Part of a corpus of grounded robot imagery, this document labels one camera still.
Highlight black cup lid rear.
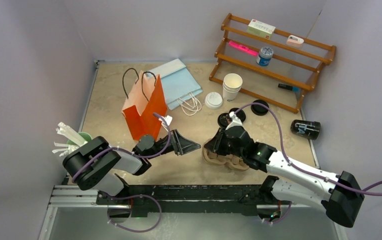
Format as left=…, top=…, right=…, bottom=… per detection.
left=250, top=99, right=269, bottom=116

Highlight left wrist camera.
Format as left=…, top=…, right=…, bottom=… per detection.
left=162, top=115, right=173, bottom=128

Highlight black blue marker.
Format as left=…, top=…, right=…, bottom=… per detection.
left=277, top=83, right=300, bottom=92

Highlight brown pulp cup carrier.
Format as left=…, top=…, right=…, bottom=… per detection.
left=201, top=148, right=250, bottom=172

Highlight blue white round tin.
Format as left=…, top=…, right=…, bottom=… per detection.
left=256, top=46, right=274, bottom=67

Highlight green straw holder cup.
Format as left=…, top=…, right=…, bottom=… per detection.
left=66, top=132, right=92, bottom=145

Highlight light blue paper bag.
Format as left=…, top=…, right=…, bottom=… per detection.
left=150, top=58, right=203, bottom=116

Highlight white cup lid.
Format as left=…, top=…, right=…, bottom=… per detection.
left=204, top=92, right=223, bottom=109

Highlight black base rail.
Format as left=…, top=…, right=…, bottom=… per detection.
left=96, top=176, right=286, bottom=218

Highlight pink highlighter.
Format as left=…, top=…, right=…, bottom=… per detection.
left=228, top=40, right=259, bottom=57

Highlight black cup lid front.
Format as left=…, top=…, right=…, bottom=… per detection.
left=217, top=112, right=232, bottom=129

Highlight black cup lid middle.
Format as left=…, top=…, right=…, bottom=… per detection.
left=228, top=107, right=247, bottom=123

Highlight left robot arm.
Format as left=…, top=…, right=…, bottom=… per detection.
left=62, top=129, right=201, bottom=205

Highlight stacked white paper cups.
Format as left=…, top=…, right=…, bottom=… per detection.
left=222, top=73, right=243, bottom=102

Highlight white green box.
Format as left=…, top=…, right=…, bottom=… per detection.
left=246, top=19, right=276, bottom=40

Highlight orange paper bag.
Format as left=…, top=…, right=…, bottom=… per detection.
left=122, top=67, right=167, bottom=141

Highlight pink white tape dispenser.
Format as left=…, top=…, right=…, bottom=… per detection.
left=286, top=34, right=305, bottom=48

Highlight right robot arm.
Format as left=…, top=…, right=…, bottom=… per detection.
left=204, top=126, right=365, bottom=228

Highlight black paper cup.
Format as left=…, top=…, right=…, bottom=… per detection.
left=290, top=119, right=321, bottom=140

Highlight black cup lid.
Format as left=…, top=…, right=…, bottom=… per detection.
left=217, top=112, right=232, bottom=129
left=250, top=99, right=269, bottom=116
left=228, top=107, right=247, bottom=123

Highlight wooden shelf rack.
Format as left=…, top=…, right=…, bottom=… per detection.
left=209, top=13, right=337, bottom=114

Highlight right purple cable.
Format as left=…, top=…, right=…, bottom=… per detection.
left=232, top=102, right=382, bottom=226

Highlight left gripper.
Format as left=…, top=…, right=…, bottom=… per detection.
left=146, top=129, right=201, bottom=160

